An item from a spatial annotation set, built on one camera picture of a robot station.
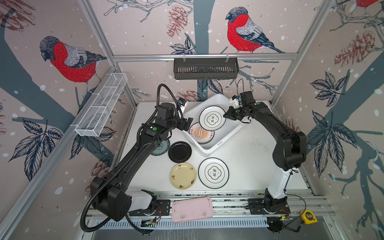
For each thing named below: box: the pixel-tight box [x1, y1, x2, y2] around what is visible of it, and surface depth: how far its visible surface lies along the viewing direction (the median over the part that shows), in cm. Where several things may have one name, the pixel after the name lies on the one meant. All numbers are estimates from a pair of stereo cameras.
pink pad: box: [172, 196, 214, 223], surface depth 72 cm
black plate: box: [168, 141, 192, 163], surface depth 95 cm
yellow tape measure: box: [300, 209, 318, 225], surface depth 70 cm
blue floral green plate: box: [151, 139, 170, 156], surface depth 97 cm
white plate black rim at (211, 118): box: [199, 105, 226, 131], surface depth 96 cm
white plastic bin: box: [184, 131, 219, 157], surface depth 83 cm
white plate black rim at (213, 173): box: [198, 157, 230, 189], surface depth 86 cm
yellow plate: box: [170, 162, 197, 191], surface depth 85 cm
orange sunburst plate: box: [188, 122, 215, 145], surface depth 102 cm
